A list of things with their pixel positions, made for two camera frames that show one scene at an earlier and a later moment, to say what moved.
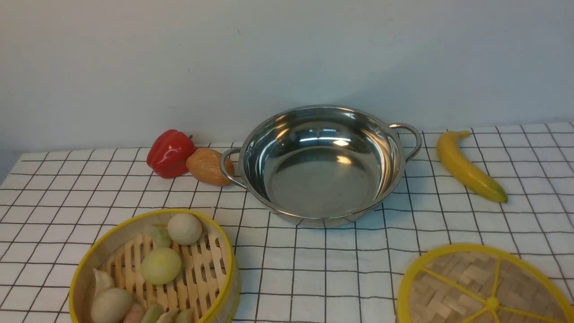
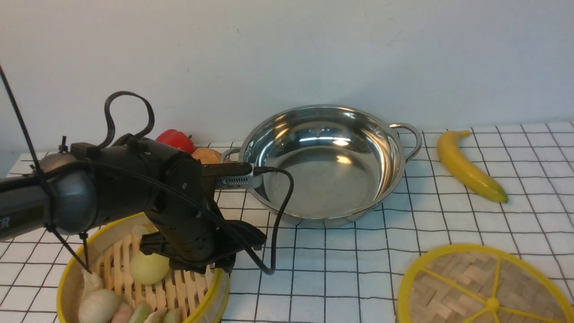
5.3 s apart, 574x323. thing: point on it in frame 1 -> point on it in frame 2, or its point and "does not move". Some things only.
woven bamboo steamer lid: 480,283 does not move
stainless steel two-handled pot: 322,165 does not move
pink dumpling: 136,313 -> 123,313
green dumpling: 154,312 -> 141,312
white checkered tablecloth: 53,202 does not move
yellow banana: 448,149 does not move
